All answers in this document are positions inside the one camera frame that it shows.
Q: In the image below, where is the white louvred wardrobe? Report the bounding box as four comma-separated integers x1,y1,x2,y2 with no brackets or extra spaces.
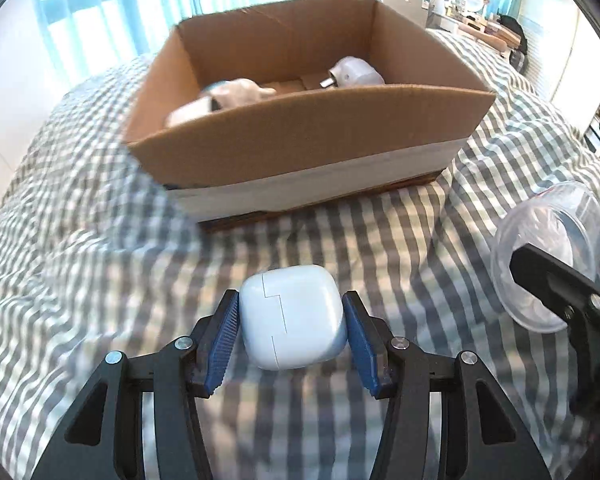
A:
520,0,600,161

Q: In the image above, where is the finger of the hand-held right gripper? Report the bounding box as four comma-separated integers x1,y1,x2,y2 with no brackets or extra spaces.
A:
509,242,600,416

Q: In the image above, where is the white dressing table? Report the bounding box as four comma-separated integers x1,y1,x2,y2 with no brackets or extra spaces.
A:
427,10,516,56

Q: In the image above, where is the black bag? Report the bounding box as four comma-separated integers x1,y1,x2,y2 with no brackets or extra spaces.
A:
497,12,529,54

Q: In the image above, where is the white earbud case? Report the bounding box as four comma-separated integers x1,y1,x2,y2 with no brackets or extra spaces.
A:
238,266,349,372

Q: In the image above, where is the grey checked blanket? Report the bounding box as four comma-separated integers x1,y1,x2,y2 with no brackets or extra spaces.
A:
0,25,600,480

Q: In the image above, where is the clear plastic container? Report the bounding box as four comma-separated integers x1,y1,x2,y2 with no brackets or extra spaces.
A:
491,181,600,333

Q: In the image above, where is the small silver fridge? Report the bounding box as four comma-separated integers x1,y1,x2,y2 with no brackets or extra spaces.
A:
377,0,429,26

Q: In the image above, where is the white power adapter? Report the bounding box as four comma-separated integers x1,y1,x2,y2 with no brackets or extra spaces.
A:
327,56,386,89

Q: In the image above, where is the white snowman toy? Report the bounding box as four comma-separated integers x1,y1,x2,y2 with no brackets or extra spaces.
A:
164,78,278,128

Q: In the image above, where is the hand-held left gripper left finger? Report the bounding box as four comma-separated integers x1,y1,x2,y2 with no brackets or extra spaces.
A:
30,289,241,480

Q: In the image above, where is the wooden box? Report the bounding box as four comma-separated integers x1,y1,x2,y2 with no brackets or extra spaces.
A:
472,15,521,49

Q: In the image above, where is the wide teal curtain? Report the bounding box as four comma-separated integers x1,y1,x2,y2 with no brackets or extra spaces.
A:
32,0,186,84

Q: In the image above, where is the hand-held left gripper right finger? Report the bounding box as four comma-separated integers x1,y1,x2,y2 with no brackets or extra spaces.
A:
341,290,553,480

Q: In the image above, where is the cardboard box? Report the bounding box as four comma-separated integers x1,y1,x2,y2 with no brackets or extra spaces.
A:
121,0,498,233

